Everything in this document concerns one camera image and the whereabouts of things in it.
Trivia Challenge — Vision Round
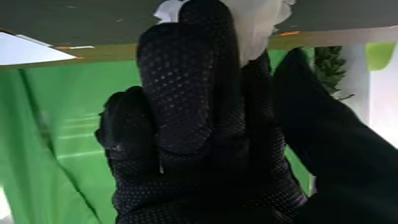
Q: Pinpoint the green sprig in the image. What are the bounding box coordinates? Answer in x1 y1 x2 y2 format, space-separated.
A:
313 45 352 99

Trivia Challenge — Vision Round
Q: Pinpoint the dark mat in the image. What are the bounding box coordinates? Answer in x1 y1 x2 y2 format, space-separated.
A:
0 0 398 47

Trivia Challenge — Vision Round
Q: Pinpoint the white flower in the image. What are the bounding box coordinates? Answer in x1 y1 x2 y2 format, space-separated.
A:
153 0 297 66

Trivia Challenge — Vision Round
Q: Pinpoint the white sheet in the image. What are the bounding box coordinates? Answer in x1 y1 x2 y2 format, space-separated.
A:
0 31 80 67

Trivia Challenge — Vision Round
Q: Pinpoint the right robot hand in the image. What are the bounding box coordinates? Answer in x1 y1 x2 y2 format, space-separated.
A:
94 0 398 224

